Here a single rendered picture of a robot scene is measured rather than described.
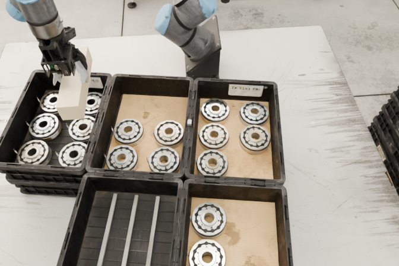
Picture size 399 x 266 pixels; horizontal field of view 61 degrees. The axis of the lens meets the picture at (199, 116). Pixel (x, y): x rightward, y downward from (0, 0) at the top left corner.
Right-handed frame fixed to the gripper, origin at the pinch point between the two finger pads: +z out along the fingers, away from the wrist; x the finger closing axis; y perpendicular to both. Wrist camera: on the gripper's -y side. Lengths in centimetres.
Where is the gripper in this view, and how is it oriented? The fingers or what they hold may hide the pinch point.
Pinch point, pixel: (74, 78)
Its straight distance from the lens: 107.8
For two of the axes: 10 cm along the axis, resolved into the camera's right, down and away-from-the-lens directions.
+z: 0.0, 5.8, 8.1
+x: 10.0, -0.7, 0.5
